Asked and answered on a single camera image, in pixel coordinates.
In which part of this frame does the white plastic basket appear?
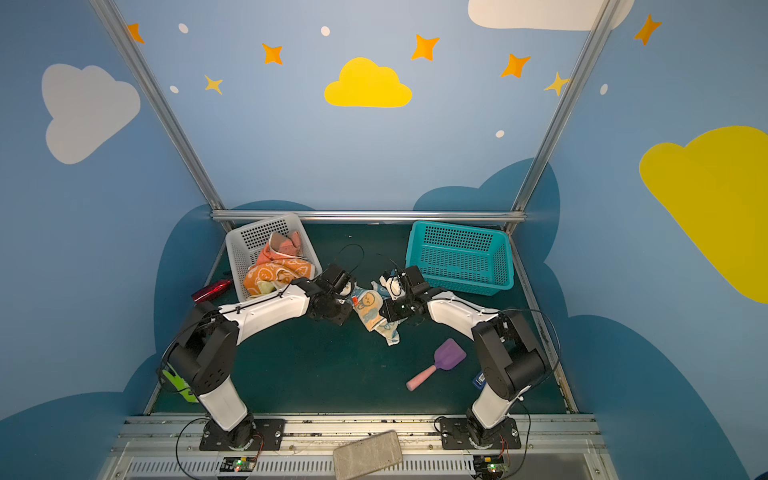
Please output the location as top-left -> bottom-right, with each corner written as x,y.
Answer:
225,212 -> 322,301

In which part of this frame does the orange bunny pattern towel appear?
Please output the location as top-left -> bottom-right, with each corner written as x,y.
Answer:
243,259 -> 315,298

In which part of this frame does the grey sponge block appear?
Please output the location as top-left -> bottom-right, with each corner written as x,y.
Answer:
333,430 -> 403,480

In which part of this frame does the blue bunny pattern towel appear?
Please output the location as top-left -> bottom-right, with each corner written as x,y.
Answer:
348,282 -> 402,346

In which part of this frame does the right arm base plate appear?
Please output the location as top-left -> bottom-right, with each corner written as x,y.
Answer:
433,416 -> 522,450

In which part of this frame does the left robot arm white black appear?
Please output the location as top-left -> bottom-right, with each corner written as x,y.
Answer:
161,274 -> 355,434

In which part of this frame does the right green circuit board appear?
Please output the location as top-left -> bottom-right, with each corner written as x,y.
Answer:
472,456 -> 509,479

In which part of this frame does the purple pink toy scoop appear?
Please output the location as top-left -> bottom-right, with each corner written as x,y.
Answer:
406,339 -> 467,391

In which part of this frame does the teal plastic basket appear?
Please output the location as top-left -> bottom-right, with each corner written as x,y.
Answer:
405,221 -> 514,296

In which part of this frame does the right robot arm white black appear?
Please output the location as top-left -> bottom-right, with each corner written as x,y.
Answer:
379,286 -> 554,438

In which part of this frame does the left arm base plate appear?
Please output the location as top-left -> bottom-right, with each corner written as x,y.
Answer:
199,416 -> 286,452

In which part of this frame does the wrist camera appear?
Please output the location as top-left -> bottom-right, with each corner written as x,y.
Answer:
379,266 -> 430,300
320,263 -> 351,294

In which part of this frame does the green circuit board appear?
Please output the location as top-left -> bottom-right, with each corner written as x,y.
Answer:
472,456 -> 509,479
219,457 -> 258,473

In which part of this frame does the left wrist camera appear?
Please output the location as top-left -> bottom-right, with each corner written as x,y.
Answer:
320,263 -> 351,294

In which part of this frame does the green work glove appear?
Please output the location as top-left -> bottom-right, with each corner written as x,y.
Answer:
158,367 -> 198,403

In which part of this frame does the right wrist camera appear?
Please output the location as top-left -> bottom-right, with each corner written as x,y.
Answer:
379,266 -> 430,300

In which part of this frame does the left green circuit board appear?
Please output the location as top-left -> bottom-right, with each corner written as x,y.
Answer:
219,457 -> 258,473

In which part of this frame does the pink red towel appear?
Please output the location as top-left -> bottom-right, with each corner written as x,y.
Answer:
256,231 -> 303,265

